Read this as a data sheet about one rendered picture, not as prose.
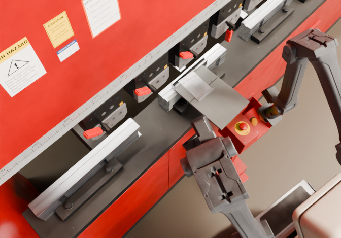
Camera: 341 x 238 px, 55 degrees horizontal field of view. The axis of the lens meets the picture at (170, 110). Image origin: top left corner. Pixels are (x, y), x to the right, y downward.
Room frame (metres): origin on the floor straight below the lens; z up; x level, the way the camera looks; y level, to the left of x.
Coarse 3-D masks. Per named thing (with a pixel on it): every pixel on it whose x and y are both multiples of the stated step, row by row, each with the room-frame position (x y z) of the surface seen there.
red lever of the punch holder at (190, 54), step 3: (189, 51) 0.71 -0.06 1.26; (192, 51) 0.70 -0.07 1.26; (180, 54) 0.65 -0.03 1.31; (183, 54) 0.65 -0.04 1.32; (186, 54) 0.66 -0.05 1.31; (189, 54) 0.67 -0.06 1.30; (192, 54) 0.68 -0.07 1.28; (195, 54) 0.69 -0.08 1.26; (183, 57) 0.64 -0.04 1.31; (186, 57) 0.65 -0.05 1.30; (189, 57) 0.66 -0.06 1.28; (195, 57) 0.68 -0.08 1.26
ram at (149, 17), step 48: (0, 0) 0.38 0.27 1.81; (48, 0) 0.43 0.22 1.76; (144, 0) 0.59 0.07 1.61; (192, 0) 0.72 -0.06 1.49; (0, 48) 0.35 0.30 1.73; (48, 48) 0.40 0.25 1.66; (96, 48) 0.47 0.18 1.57; (144, 48) 0.58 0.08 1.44; (0, 96) 0.31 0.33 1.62; (48, 96) 0.36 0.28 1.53; (0, 144) 0.26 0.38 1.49; (48, 144) 0.31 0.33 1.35
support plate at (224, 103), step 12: (204, 72) 0.80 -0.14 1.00; (180, 84) 0.73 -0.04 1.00; (216, 84) 0.74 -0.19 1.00; (192, 96) 0.67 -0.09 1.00; (216, 96) 0.68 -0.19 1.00; (228, 96) 0.68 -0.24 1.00; (240, 96) 0.68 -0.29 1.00; (204, 108) 0.62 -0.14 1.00; (216, 108) 0.62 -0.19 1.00; (228, 108) 0.62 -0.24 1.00; (240, 108) 0.62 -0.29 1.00; (216, 120) 0.57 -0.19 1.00; (228, 120) 0.57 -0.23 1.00
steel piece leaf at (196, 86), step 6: (192, 78) 0.76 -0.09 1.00; (198, 78) 0.76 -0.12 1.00; (186, 84) 0.73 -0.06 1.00; (192, 84) 0.73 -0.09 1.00; (198, 84) 0.73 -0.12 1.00; (204, 84) 0.73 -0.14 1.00; (192, 90) 0.70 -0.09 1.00; (198, 90) 0.70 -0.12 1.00; (204, 90) 0.70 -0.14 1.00; (210, 90) 0.69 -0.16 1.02; (198, 96) 0.67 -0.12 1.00; (204, 96) 0.67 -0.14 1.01
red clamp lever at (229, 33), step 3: (228, 24) 0.85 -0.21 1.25; (231, 24) 0.84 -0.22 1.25; (231, 27) 0.84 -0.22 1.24; (234, 27) 0.84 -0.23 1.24; (228, 30) 0.85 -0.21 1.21; (231, 30) 0.84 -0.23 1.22; (228, 33) 0.84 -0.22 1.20; (231, 33) 0.84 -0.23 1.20; (225, 36) 0.85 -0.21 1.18; (228, 36) 0.84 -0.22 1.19; (231, 36) 0.84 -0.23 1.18; (225, 39) 0.85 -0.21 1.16; (228, 39) 0.84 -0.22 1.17
